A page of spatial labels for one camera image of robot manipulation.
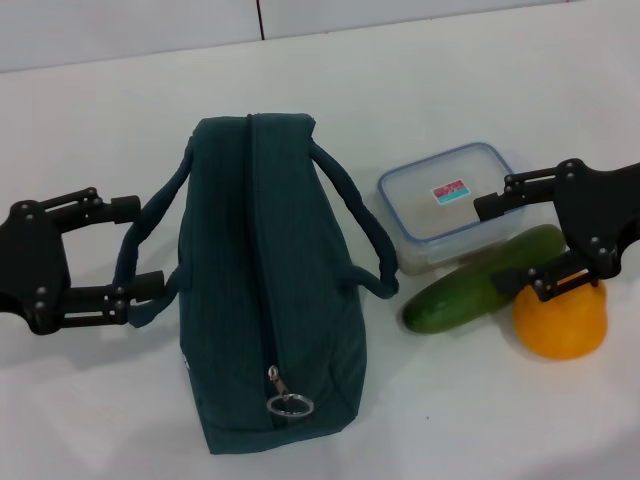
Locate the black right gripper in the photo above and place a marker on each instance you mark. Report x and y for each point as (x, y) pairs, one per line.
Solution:
(600, 210)

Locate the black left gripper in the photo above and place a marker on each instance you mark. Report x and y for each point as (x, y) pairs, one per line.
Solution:
(35, 260)

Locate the green cucumber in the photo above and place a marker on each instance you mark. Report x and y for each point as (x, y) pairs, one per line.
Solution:
(450, 300)

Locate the clear plastic food container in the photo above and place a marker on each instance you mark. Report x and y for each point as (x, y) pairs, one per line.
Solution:
(425, 220)

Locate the dark teal fabric lunch bag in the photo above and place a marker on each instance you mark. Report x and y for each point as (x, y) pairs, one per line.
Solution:
(225, 250)

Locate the orange pear-shaped fruit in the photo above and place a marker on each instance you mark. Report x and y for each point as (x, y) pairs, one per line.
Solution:
(560, 325)

